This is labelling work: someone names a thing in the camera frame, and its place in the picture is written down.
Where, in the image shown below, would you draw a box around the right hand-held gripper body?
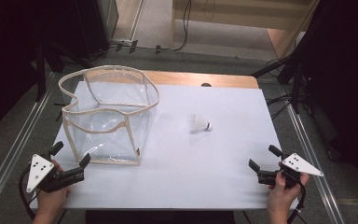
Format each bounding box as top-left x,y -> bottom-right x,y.
256,152 -> 325,189

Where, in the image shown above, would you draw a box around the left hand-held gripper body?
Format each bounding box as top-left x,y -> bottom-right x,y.
26,151 -> 86,194

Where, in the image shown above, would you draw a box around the clear plastic bag beige trim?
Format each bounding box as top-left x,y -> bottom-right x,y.
58,64 -> 160,167

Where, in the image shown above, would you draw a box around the white shuttlecock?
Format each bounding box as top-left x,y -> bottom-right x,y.
188,113 -> 213,134

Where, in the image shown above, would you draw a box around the person's left hand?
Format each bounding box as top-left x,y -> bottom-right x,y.
36,159 -> 72,217

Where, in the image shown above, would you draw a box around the person's right hand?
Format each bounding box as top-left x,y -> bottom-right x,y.
266,161 -> 310,217

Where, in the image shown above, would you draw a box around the white table mat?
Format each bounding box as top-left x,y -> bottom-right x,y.
30,81 -> 300,210

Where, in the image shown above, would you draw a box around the black metal stand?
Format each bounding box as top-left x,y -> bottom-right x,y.
250,50 -> 304,115
34,41 -> 67,103

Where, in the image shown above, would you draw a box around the black curtain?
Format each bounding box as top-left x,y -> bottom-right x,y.
297,0 -> 358,199
0,0 -> 77,143

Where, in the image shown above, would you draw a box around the black cabinet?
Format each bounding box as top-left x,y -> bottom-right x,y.
74,0 -> 120,61

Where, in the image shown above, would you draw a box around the metal floor rail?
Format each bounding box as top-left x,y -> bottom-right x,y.
0,73 -> 58,217
279,87 -> 347,224

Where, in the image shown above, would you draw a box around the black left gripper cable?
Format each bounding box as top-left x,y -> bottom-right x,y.
18,167 -> 42,220

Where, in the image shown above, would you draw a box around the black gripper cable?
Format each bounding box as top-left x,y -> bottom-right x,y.
18,167 -> 42,220
286,178 -> 308,224

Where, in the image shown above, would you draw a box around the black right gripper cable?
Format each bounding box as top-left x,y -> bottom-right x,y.
286,178 -> 308,224

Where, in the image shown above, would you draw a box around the black floor cables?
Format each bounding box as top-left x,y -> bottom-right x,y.
266,93 -> 294,121

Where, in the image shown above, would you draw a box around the light wooden frame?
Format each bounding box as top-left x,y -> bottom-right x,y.
170,0 -> 322,60

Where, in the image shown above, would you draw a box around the black hanging cable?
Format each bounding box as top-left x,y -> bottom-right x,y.
171,0 -> 193,52

